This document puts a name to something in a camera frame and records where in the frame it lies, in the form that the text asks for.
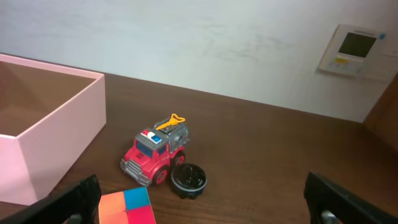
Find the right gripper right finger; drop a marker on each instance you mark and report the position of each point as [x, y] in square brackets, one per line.
[330, 203]

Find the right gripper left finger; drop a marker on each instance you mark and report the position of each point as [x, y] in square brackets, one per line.
[77, 204]

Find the multicolour puzzle cube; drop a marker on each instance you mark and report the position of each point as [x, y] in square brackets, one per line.
[126, 207]

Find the red toy fire truck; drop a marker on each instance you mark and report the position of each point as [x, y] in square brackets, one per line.
[155, 151]

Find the pink open cardboard box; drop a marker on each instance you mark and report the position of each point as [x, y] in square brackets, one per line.
[49, 115]

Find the black round toy wheel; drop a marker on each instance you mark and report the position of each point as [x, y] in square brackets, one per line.
[188, 180]

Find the white wall control panel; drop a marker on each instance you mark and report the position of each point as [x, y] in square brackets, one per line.
[351, 50]

